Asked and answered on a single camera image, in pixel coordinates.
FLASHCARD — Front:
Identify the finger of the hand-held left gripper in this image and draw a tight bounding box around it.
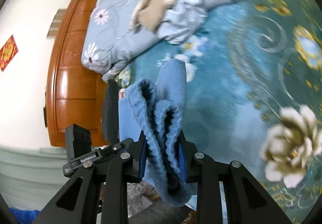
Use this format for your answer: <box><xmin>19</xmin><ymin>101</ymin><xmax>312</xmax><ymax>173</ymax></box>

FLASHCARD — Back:
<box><xmin>97</xmin><ymin>138</ymin><xmax>135</xmax><ymax>161</ymax></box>

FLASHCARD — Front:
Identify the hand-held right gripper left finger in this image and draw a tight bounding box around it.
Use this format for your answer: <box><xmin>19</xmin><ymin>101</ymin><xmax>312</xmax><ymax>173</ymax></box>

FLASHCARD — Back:
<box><xmin>33</xmin><ymin>132</ymin><xmax>148</xmax><ymax>224</ymax></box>

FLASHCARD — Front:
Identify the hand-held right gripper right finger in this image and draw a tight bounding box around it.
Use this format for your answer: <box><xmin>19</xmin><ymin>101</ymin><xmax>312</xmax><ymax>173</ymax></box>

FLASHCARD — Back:
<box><xmin>179</xmin><ymin>133</ymin><xmax>295</xmax><ymax>224</ymax></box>

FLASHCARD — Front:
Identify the blue fleece garment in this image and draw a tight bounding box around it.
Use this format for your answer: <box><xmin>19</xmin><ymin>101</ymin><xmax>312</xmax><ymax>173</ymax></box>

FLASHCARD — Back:
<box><xmin>118</xmin><ymin>59</ymin><xmax>193</xmax><ymax>207</ymax></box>

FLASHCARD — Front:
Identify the pale floral cloth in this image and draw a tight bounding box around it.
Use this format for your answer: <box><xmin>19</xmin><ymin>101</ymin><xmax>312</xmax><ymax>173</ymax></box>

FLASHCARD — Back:
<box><xmin>126</xmin><ymin>181</ymin><xmax>161</xmax><ymax>214</ymax></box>

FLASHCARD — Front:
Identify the black pillow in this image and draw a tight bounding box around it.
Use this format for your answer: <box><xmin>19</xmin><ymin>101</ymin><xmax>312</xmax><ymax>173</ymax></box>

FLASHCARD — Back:
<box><xmin>102</xmin><ymin>80</ymin><xmax>120</xmax><ymax>146</ymax></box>

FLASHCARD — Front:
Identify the grey cloth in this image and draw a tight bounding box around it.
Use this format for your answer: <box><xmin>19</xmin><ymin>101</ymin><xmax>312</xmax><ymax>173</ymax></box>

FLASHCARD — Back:
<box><xmin>131</xmin><ymin>203</ymin><xmax>192</xmax><ymax>224</ymax></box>

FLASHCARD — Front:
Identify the wooden headboard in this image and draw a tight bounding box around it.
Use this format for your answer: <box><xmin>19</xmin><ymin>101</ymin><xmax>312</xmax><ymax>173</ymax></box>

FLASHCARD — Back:
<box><xmin>46</xmin><ymin>0</ymin><xmax>111</xmax><ymax>147</ymax></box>

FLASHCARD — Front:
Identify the teal floral bedsheet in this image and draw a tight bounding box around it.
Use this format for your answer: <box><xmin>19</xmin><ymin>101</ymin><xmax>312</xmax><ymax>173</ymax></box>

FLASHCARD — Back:
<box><xmin>116</xmin><ymin>0</ymin><xmax>322</xmax><ymax>224</ymax></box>

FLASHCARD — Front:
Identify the bright blue cloth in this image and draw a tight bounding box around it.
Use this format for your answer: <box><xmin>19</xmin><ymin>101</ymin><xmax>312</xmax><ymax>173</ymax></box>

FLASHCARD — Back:
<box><xmin>9</xmin><ymin>208</ymin><xmax>42</xmax><ymax>224</ymax></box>

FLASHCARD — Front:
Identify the blue floral duvet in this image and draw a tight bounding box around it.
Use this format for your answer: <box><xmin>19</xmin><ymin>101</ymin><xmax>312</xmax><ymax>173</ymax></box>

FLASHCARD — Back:
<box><xmin>80</xmin><ymin>0</ymin><xmax>290</xmax><ymax>81</ymax></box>

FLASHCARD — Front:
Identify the red wall decoration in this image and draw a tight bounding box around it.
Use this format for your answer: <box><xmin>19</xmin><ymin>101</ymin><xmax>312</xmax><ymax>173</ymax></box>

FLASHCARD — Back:
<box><xmin>0</xmin><ymin>35</ymin><xmax>19</xmax><ymax>72</ymax></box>

